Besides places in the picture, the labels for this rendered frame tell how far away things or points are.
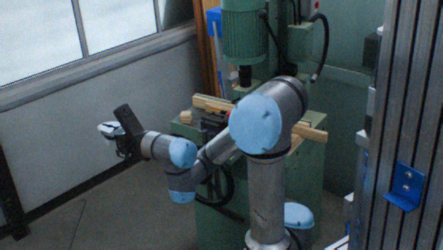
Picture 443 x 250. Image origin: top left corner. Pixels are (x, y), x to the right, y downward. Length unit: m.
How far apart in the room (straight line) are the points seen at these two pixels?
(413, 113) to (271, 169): 0.33
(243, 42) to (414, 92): 0.93
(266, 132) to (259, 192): 0.18
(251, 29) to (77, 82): 1.47
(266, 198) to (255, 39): 0.89
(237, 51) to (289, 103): 0.87
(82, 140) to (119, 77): 0.48
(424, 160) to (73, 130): 2.38
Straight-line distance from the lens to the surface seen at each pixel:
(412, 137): 1.07
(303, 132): 1.91
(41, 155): 3.01
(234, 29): 1.80
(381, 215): 1.23
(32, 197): 3.10
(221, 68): 2.83
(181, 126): 2.06
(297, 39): 1.97
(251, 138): 0.95
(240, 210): 2.10
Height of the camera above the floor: 1.87
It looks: 29 degrees down
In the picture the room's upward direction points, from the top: 3 degrees counter-clockwise
